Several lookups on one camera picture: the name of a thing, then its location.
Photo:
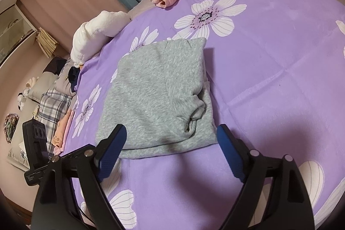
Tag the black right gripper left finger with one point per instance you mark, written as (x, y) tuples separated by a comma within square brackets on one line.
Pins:
[(55, 206)]

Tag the grey knit sweatshirt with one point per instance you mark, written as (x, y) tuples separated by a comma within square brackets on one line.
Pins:
[(161, 94)]

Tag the glass door cabinet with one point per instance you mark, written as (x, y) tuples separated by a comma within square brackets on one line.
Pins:
[(15, 30)]

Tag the grey plaid pillow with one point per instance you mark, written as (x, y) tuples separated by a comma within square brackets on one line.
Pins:
[(53, 107)]

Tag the white plush blanket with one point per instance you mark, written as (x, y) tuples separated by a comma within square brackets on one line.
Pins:
[(91, 36)]

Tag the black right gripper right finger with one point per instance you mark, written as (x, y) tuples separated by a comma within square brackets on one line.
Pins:
[(288, 205)]

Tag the dark navy garment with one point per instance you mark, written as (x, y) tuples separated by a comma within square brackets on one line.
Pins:
[(73, 75)]

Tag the stack of tan papers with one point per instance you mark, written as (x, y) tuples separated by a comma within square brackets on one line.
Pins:
[(46, 42)]

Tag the orange pink folded cloth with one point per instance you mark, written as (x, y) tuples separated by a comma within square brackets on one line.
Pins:
[(61, 133)]

